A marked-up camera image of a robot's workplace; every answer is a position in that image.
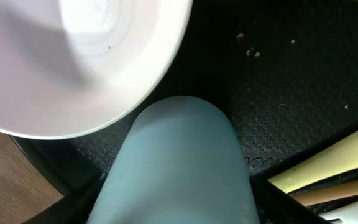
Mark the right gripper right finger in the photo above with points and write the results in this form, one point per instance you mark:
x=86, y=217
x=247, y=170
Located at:
x=279, y=207

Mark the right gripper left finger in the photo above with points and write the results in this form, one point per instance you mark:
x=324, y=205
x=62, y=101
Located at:
x=74, y=208

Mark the wooden chopstick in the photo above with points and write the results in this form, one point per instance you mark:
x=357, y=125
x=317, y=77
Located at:
x=337, y=192

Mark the light blue plastic cup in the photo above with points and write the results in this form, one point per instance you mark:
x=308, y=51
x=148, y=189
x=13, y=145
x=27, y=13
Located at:
x=180, y=163

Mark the pink small bowl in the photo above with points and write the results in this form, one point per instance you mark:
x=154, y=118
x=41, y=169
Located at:
x=72, y=67

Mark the yellow plastic knife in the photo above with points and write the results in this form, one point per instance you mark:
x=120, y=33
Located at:
x=336, y=159

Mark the round black serving tray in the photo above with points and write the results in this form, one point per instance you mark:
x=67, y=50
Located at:
x=284, y=72

